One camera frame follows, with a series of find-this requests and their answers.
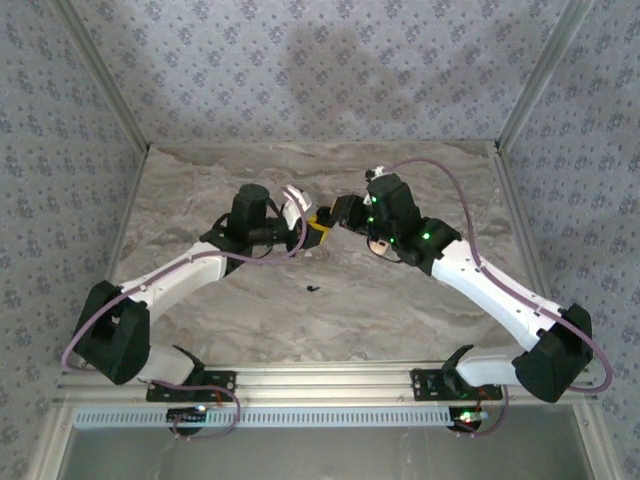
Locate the black controller board with LED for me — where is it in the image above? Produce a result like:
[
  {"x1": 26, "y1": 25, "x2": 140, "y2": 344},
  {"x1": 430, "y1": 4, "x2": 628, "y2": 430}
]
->
[
  {"x1": 166, "y1": 405, "x2": 210, "y2": 436},
  {"x1": 448, "y1": 405, "x2": 489, "y2": 435}
]

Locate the grey metal sheet panel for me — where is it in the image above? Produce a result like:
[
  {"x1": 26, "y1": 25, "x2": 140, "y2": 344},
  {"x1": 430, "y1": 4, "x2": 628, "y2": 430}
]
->
[{"x1": 59, "y1": 427, "x2": 599, "y2": 480}]

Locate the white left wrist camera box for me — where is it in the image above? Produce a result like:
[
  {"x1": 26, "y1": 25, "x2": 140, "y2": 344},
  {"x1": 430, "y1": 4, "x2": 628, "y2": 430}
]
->
[{"x1": 279, "y1": 184, "x2": 314, "y2": 222}]

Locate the aluminium table side rail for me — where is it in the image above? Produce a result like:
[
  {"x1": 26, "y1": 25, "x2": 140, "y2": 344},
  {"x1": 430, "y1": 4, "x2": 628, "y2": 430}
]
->
[
  {"x1": 490, "y1": 144, "x2": 574, "y2": 364},
  {"x1": 78, "y1": 144, "x2": 151, "y2": 366}
]

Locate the aluminium mounting rail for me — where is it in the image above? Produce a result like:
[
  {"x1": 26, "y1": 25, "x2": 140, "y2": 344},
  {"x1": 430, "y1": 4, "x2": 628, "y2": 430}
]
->
[{"x1": 53, "y1": 363, "x2": 600, "y2": 405}]

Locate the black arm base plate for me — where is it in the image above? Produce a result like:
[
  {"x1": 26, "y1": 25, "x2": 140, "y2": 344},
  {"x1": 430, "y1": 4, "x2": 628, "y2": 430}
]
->
[
  {"x1": 409, "y1": 368, "x2": 504, "y2": 403},
  {"x1": 145, "y1": 369, "x2": 238, "y2": 403}
]

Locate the white slotted cable duct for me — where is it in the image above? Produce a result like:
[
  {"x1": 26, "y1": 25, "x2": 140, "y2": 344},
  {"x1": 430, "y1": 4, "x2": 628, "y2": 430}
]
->
[{"x1": 72, "y1": 405, "x2": 485, "y2": 430}]

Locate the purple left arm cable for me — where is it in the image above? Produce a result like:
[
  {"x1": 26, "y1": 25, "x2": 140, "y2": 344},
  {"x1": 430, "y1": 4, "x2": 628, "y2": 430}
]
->
[{"x1": 59, "y1": 189, "x2": 309, "y2": 444}]

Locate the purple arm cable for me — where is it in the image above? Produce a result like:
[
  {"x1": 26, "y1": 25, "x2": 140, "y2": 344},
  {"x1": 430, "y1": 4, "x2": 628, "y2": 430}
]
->
[
  {"x1": 59, "y1": 189, "x2": 309, "y2": 444},
  {"x1": 382, "y1": 157, "x2": 615, "y2": 440}
]

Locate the aluminium corner post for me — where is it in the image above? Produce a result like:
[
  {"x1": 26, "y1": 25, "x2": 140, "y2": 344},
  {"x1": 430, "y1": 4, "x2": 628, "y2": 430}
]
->
[
  {"x1": 49, "y1": 0, "x2": 152, "y2": 154},
  {"x1": 493, "y1": 0, "x2": 597, "y2": 154}
]

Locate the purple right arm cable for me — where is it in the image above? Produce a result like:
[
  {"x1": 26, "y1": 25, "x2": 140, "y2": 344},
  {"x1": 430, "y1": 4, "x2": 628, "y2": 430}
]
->
[{"x1": 382, "y1": 157, "x2": 615, "y2": 440}]

